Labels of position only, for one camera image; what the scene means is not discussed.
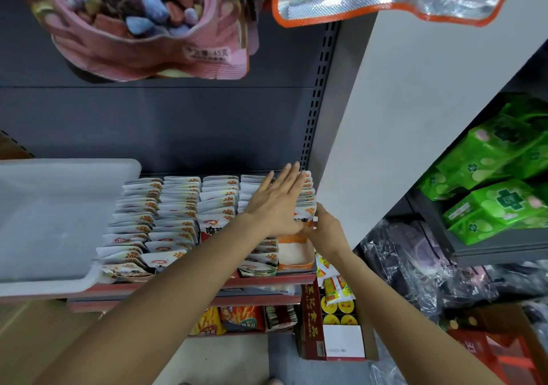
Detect person's left hand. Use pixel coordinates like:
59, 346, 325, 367
244, 161, 309, 238

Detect person's right hand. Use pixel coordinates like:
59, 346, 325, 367
304, 202, 354, 262

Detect orange display box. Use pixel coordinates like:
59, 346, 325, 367
274, 171, 318, 274

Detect orange snack packet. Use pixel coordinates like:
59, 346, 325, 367
278, 242, 315, 270

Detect red display box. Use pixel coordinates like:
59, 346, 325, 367
195, 175, 243, 236

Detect green display box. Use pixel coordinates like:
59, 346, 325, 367
235, 173, 282, 279

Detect blue display box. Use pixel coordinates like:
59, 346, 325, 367
139, 175, 203, 270

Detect gold display box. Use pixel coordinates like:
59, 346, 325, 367
96, 177, 166, 281

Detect white plastic bin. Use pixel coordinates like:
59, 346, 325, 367
0, 159, 142, 298

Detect person's left forearm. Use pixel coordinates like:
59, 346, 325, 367
34, 218, 275, 385

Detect person's right forearm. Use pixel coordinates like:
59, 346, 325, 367
334, 248, 506, 385

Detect yellow snack packets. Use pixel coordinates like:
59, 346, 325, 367
315, 256, 359, 326

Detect blue print cardboard carton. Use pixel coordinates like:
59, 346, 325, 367
0, 299, 104, 385

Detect black plastic wrapped bundle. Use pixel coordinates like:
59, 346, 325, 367
360, 218, 548, 385

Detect dark red white-label carton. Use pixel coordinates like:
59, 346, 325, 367
297, 282, 380, 362

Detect row of orange chip bags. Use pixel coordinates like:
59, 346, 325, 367
188, 303, 299, 337

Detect stack of green packs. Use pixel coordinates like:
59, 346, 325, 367
418, 94, 548, 246

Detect hanging pink candy bag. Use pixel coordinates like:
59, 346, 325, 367
30, 0, 260, 83

